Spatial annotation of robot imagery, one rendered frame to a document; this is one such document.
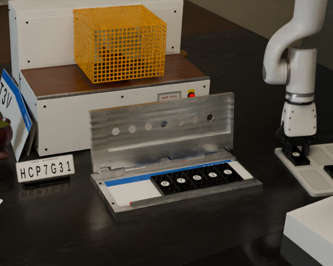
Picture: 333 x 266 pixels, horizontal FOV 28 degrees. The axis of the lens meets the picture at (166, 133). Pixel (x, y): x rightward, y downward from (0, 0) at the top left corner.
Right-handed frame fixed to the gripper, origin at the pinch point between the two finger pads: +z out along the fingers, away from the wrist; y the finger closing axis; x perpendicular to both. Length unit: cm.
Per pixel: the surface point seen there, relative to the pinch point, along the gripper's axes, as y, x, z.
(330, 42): 129, 211, 0
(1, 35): -82, 124, -22
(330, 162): 9.5, -3.8, 3.5
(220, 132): -23.6, 3.3, -6.5
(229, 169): -24.2, -6.4, 1.9
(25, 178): -81, 0, 1
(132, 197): -55, -14, 5
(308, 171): 0.5, -7.6, 4.3
